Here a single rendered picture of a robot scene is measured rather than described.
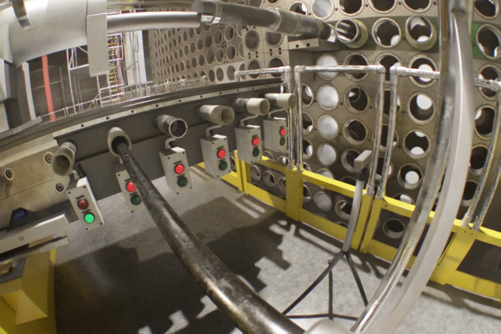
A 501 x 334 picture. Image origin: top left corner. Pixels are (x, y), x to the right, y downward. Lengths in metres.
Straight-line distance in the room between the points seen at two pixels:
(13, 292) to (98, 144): 0.60
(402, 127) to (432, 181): 1.61
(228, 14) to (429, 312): 1.82
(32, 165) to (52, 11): 0.53
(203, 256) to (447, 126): 0.20
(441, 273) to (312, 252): 0.79
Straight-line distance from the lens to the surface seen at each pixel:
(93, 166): 0.75
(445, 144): 0.19
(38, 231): 0.83
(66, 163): 0.67
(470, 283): 1.41
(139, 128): 0.77
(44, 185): 0.83
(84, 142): 0.76
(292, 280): 1.18
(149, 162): 0.77
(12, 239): 0.89
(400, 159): 1.89
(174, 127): 0.69
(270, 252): 1.31
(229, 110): 0.71
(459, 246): 1.21
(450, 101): 0.16
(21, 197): 0.88
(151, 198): 0.24
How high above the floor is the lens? 0.99
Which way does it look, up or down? 20 degrees down
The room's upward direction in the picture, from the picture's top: 5 degrees counter-clockwise
